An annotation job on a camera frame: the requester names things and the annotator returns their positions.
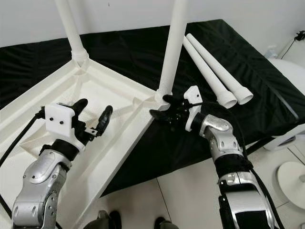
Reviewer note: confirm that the white plastic table top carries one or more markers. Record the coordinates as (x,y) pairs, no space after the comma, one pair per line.
(124,90)

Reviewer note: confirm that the white plastic table leg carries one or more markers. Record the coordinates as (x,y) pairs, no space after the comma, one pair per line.
(71,28)
(224,69)
(209,74)
(174,47)

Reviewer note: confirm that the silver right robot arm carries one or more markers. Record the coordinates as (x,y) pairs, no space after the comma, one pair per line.
(221,138)

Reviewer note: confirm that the black folding table leg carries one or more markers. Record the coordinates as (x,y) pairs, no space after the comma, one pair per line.
(259,145)

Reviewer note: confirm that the grey robot foot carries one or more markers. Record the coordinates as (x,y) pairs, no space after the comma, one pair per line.
(167,224)
(105,222)

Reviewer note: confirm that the white plastic floor object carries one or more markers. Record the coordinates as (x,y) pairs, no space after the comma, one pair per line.
(290,76)

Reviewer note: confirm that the white round flat floor disc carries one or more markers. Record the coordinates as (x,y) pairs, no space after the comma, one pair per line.
(293,179)

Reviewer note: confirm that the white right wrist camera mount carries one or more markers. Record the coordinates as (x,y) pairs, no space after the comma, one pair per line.
(192,95)

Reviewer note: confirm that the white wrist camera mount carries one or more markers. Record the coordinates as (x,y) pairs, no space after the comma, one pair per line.
(192,95)
(59,119)

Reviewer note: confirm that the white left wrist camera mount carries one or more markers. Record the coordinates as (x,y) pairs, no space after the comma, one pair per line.
(59,119)

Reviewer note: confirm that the black wall plug adapter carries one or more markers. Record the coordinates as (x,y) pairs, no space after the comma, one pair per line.
(300,35)

